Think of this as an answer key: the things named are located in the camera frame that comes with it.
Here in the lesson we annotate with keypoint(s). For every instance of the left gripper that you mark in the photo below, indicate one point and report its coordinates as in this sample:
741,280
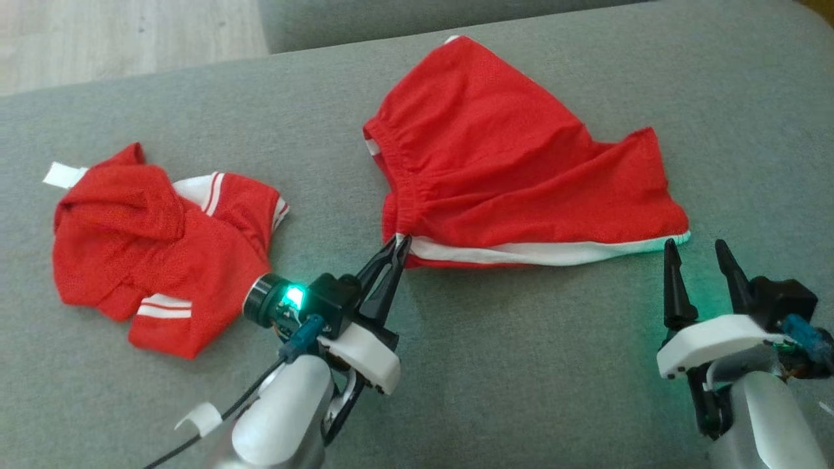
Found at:
365,358

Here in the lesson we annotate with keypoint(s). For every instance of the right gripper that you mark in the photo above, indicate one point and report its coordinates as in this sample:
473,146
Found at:
710,339

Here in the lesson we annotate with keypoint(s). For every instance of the red shorts with white stripe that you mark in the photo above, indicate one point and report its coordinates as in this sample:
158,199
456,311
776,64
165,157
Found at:
495,163

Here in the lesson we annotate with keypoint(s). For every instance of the red Bulls basketball jersey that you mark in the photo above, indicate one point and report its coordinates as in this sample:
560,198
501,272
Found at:
130,247

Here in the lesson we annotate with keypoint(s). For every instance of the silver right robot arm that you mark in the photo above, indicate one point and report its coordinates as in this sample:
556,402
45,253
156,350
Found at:
769,423

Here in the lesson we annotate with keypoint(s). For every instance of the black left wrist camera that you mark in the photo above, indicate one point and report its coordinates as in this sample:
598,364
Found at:
335,299

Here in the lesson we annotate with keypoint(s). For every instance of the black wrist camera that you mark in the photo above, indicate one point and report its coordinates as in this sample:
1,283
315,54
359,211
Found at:
785,303
335,299

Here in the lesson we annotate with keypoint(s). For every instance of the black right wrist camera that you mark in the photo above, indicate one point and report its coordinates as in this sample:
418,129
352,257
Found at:
785,303

